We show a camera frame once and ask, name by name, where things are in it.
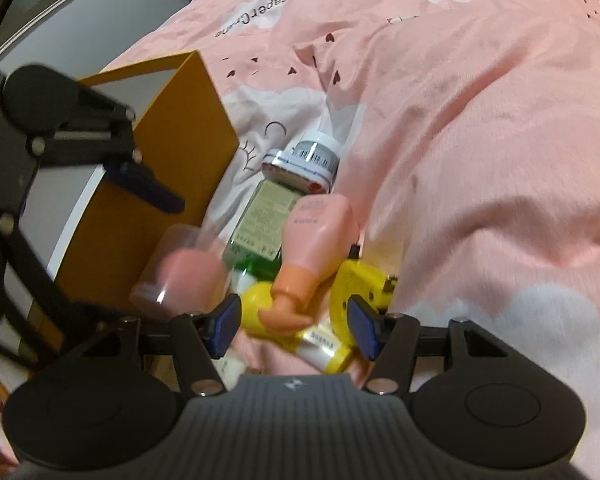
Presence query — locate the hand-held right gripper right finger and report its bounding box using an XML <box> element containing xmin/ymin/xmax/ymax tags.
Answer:
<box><xmin>346</xmin><ymin>294</ymin><xmax>506</xmax><ymax>396</ymax></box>

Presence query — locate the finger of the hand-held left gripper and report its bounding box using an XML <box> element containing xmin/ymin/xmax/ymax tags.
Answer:
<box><xmin>27</xmin><ymin>79</ymin><xmax>187</xmax><ymax>214</ymax></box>
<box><xmin>0</xmin><ymin>212</ymin><xmax>128</xmax><ymax>372</ymax></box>

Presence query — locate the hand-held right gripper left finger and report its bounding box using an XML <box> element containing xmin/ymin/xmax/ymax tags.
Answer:
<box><xmin>92</xmin><ymin>294</ymin><xmax>243</xmax><ymax>397</ymax></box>

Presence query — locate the yellow capped tube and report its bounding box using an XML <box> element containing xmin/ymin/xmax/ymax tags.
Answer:
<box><xmin>240</xmin><ymin>281</ymin><xmax>356</xmax><ymax>375</ymax></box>

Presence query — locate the orange cardboard box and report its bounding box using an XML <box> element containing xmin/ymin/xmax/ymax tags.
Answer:
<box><xmin>17</xmin><ymin>50</ymin><xmax>241</xmax><ymax>361</ymax></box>

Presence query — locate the pink bottle with orange pump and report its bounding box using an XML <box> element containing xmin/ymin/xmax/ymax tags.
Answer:
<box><xmin>257</xmin><ymin>194</ymin><xmax>361</xmax><ymax>333</ymax></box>

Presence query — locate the grey jar with barcode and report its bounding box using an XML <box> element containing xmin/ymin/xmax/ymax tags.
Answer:
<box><xmin>261</xmin><ymin>130</ymin><xmax>342</xmax><ymax>195</ymax></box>

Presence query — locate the yellow tape measure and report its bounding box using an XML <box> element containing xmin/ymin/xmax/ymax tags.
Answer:
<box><xmin>328</xmin><ymin>257</ymin><xmax>401</xmax><ymax>356</ymax></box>

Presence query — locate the clear pink plastic container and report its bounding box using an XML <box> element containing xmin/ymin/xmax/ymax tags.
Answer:
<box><xmin>129</xmin><ymin>224</ymin><xmax>231</xmax><ymax>321</ymax></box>

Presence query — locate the grey cabinet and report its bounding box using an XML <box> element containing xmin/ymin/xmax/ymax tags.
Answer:
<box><xmin>0</xmin><ymin>0</ymin><xmax>191</xmax><ymax>76</ymax></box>

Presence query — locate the pink printed blanket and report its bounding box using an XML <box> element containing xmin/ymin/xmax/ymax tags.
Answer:
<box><xmin>0</xmin><ymin>0</ymin><xmax>600</xmax><ymax>466</ymax></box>

